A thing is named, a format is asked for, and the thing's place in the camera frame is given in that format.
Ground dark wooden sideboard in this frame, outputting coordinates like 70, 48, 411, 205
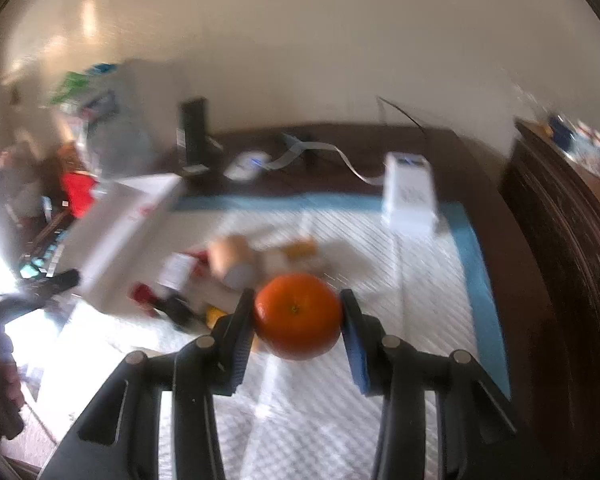
501, 119, 600, 405

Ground green plastic bag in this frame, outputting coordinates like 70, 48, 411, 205
48, 63, 118, 105

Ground tan tape roll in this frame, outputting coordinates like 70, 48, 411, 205
208, 234, 259, 290

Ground white power bank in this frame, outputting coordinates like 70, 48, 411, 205
381, 152, 438, 236

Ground white charging cable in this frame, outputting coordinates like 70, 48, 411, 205
264, 134, 387, 187

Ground blue water jug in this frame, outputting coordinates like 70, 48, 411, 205
72, 63, 157, 181

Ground white round wireless charger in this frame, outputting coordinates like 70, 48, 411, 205
223, 151, 271, 182

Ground white quilted blue-edged mat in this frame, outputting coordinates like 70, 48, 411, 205
9, 194, 512, 480

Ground white pill bottle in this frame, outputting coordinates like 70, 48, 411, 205
157, 252, 197, 292

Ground black upright phone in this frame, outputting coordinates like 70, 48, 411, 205
176, 98, 210, 168

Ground white cardboard tray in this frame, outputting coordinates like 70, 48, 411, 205
54, 174, 184, 312

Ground red wooden chair cushion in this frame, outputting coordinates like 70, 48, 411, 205
61, 172, 96, 219

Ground orange tangerine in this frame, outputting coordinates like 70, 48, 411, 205
253, 273, 343, 361

